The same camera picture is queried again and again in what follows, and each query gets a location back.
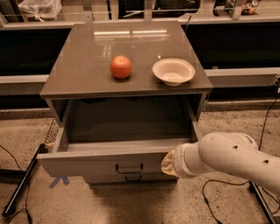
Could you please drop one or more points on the black bar right floor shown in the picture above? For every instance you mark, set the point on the black bar right floor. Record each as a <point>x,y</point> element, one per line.
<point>272,219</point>

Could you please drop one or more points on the lower grey drawer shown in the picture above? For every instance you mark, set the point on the lower grey drawer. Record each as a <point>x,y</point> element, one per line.
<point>120,178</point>

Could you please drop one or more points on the blue tape cross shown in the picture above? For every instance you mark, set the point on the blue tape cross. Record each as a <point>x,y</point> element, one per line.
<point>64,180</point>

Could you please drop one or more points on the black bar left floor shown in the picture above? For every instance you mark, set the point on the black bar left floor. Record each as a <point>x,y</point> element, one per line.
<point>25,176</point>

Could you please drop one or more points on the white paper bowl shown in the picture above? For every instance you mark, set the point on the white paper bowl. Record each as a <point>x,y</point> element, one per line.
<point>173,72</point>

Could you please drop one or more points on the red apple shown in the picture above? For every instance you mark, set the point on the red apple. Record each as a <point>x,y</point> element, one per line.
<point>120,67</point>

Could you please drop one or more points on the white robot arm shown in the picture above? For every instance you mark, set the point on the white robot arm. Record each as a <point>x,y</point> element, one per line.
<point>235,154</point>

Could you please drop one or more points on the grey drawer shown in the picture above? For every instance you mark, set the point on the grey drawer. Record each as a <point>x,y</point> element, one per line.
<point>120,178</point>
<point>97,137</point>

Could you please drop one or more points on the grey top drawer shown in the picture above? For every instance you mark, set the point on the grey top drawer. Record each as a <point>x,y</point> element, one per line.
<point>97,137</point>

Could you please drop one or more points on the beige padded gripper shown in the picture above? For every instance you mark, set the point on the beige padded gripper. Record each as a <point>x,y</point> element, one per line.
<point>179,162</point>

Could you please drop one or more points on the wire mesh basket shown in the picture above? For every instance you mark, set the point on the wire mesh basket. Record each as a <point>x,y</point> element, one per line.
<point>51,136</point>

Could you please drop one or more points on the grey drawer cabinet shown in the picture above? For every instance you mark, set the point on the grey drawer cabinet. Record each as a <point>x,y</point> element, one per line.
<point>82,69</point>

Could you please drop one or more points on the black drawer handle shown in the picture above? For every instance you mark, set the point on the black drawer handle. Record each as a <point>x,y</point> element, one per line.
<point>128,170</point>
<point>131,179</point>

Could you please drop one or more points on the black top drawer handle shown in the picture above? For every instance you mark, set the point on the black top drawer handle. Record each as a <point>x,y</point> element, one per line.
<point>128,170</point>

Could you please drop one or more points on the black bar floor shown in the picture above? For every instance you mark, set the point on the black bar floor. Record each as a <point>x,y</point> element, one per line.
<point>272,219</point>
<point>25,176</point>

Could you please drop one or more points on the white plastic bag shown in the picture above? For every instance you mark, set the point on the white plastic bag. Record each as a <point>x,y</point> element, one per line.
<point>41,10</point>

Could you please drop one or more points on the black lower drawer handle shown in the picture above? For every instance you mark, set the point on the black lower drawer handle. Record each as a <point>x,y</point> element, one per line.
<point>131,179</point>

